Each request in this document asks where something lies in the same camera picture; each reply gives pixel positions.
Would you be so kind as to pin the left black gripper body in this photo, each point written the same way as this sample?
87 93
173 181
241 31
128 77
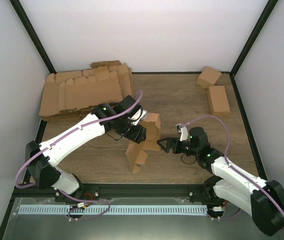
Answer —
134 136

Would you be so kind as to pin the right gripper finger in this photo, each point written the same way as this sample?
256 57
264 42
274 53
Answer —
166 142
169 149

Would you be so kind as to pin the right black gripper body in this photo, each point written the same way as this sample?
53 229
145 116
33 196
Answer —
181 150

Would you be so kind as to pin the cardboard box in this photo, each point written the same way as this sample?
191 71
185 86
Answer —
218 101
135 153
208 77

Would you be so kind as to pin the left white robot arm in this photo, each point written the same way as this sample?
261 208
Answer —
43 158

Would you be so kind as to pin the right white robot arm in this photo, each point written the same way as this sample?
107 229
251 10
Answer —
261 199

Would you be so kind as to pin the stack of flat cardboard blanks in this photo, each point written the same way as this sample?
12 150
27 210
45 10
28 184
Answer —
79 91

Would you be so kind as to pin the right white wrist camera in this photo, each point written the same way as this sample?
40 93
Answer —
182 130

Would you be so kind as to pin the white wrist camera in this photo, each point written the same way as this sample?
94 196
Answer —
182 130
140 115

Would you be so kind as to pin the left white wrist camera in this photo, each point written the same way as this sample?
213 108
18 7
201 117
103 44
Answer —
140 115

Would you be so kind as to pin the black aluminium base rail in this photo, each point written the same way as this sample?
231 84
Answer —
99 191

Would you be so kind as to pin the black frame post left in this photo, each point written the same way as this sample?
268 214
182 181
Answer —
24 19

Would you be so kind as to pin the black frame post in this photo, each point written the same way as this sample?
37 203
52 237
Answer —
24 19
262 20

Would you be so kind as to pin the light blue slotted cable duct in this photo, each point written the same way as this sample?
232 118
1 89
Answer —
181 210

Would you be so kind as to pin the black frame post right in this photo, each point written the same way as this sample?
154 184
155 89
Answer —
262 20

